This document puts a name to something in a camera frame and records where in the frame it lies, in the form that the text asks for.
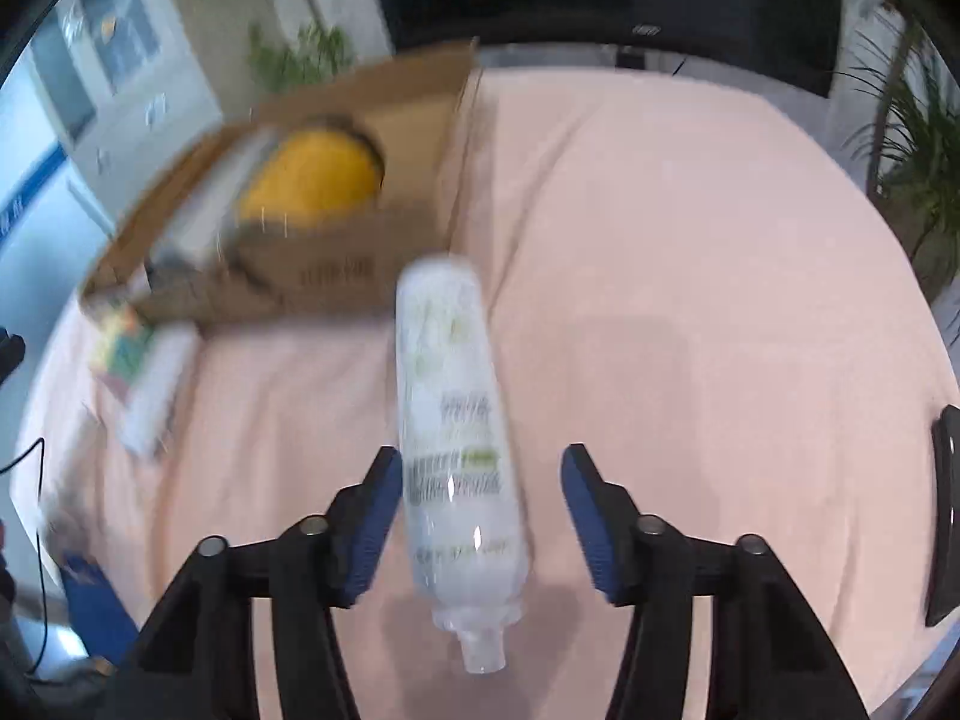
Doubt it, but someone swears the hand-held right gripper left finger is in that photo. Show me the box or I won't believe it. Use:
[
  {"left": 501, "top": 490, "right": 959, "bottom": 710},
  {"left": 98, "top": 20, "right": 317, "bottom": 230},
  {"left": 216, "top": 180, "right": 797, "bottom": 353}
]
[{"left": 109, "top": 445, "right": 405, "bottom": 720}]

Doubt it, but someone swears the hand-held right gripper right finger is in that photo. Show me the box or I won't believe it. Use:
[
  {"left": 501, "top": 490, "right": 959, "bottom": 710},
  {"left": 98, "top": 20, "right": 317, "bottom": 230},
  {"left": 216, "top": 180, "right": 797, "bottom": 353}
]
[{"left": 561, "top": 443, "right": 875, "bottom": 720}]

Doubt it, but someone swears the white plastic bottle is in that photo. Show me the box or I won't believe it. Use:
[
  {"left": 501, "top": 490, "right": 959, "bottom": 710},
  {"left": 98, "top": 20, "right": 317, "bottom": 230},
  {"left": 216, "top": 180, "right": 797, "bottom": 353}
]
[{"left": 394, "top": 255, "right": 532, "bottom": 675}]

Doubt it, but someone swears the cardboard box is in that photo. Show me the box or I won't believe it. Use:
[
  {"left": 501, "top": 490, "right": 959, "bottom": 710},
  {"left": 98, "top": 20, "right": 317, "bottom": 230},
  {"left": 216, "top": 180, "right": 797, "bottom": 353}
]
[{"left": 79, "top": 37, "right": 485, "bottom": 338}]

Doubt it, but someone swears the pink table cloth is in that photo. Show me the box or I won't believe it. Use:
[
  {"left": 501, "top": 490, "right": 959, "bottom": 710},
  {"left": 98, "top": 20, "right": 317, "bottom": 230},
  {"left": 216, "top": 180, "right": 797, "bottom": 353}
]
[{"left": 15, "top": 67, "right": 960, "bottom": 720}]

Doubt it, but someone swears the white flat box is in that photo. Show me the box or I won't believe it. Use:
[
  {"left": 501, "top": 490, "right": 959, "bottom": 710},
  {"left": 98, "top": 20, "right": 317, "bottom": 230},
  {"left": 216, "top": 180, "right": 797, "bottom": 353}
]
[{"left": 120, "top": 322, "right": 200, "bottom": 460}]

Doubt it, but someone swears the blue object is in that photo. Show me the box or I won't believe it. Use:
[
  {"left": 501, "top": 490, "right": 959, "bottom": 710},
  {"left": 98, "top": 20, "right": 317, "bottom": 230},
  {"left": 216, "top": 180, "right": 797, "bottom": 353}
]
[{"left": 60, "top": 553, "right": 142, "bottom": 665}]

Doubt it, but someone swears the colourful small box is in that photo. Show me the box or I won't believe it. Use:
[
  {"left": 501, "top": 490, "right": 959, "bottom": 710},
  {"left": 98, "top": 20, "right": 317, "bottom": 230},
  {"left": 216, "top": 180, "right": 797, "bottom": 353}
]
[{"left": 88, "top": 304, "right": 155, "bottom": 398}]

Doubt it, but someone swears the yellow round object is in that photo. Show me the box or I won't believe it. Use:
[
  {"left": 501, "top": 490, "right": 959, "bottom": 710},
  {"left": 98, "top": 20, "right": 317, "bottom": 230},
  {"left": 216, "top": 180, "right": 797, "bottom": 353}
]
[{"left": 236, "top": 114, "right": 387, "bottom": 230}]

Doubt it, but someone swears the black chair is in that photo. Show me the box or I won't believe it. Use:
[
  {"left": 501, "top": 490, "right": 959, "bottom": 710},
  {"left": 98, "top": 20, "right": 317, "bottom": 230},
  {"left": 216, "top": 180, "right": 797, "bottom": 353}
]
[{"left": 924, "top": 405, "right": 960, "bottom": 628}]

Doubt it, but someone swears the white long box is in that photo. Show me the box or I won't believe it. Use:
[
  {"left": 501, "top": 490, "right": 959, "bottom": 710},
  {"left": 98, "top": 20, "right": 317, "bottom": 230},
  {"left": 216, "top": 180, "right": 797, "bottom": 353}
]
[{"left": 146, "top": 127, "right": 278, "bottom": 275}]

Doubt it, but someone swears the green potted plant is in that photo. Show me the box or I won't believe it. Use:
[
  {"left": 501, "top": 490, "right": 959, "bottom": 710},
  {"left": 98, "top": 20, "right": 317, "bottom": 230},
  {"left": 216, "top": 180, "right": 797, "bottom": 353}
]
[{"left": 169, "top": 0, "right": 357, "bottom": 95}]

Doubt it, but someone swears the tall green plant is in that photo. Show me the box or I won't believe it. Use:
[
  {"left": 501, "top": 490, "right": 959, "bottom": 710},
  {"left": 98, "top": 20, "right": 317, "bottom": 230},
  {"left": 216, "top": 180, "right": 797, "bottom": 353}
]
[{"left": 836, "top": 0, "right": 960, "bottom": 293}]

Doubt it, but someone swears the black cable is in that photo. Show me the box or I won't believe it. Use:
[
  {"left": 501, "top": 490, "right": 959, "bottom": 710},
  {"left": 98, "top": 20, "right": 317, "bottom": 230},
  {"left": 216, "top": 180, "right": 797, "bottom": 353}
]
[{"left": 0, "top": 436, "right": 52, "bottom": 680}]

